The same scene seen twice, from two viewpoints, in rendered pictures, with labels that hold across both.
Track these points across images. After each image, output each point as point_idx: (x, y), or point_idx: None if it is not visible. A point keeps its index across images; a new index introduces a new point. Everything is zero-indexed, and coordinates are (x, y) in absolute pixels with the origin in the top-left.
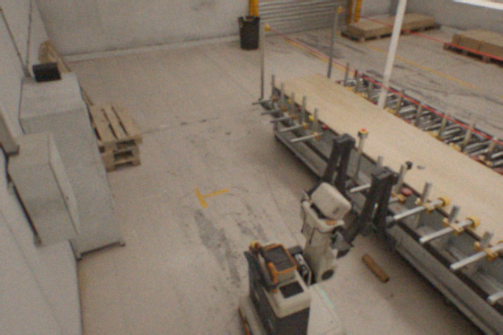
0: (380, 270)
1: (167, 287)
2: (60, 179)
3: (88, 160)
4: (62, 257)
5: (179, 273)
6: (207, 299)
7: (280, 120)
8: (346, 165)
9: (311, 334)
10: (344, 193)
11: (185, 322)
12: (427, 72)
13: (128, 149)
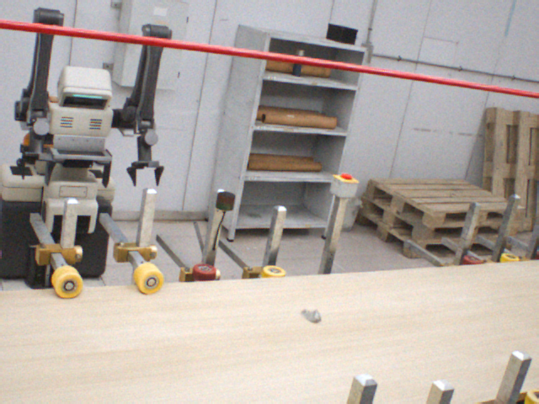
0: None
1: (152, 260)
2: (140, 24)
3: (248, 98)
4: (158, 154)
5: (175, 268)
6: (125, 281)
7: (492, 248)
8: (145, 80)
9: (7, 286)
10: (137, 141)
11: None
12: None
13: (411, 221)
